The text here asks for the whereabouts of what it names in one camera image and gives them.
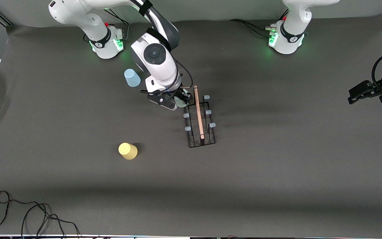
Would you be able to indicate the light blue plastic cup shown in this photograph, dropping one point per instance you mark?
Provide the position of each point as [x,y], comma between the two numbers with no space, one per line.
[132,78]

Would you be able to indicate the yellow plastic cup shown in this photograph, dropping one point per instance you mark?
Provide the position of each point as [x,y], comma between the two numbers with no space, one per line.
[128,151]

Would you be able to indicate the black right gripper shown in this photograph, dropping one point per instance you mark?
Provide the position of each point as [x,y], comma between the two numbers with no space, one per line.
[179,93]

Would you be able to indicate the pale green plastic cup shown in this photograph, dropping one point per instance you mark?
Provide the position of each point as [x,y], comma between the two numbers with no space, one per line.
[179,101]

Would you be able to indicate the dark grey table mat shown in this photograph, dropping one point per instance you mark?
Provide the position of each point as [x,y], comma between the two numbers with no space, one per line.
[244,199]

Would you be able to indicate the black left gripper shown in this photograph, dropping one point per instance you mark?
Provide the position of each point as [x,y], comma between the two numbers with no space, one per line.
[381,87]

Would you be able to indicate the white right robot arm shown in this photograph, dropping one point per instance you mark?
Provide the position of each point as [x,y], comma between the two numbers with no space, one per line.
[164,73]

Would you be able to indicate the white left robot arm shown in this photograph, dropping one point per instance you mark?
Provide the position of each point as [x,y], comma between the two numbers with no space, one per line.
[293,20]

